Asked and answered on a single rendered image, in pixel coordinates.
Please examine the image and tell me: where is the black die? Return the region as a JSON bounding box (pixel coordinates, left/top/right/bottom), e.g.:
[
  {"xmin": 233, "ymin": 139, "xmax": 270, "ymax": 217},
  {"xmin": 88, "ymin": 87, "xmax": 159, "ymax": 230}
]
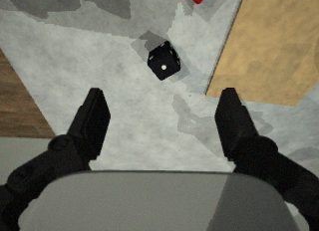
[{"xmin": 148, "ymin": 41, "xmax": 180, "ymax": 81}]

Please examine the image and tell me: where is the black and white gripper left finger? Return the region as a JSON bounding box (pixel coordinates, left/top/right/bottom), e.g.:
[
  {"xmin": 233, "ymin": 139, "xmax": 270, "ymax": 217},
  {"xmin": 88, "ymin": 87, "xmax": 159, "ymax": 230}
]
[{"xmin": 0, "ymin": 88, "xmax": 111, "ymax": 231}]

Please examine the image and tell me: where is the tan flat mat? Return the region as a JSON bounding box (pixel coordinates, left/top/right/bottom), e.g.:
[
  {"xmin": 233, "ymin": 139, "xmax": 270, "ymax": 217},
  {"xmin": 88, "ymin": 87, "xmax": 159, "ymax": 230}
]
[{"xmin": 205, "ymin": 0, "xmax": 319, "ymax": 107}]

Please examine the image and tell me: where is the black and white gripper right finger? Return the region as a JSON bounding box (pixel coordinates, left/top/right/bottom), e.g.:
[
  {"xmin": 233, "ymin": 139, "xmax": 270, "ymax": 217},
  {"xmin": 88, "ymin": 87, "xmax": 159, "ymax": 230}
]
[{"xmin": 214, "ymin": 88, "xmax": 319, "ymax": 231}]

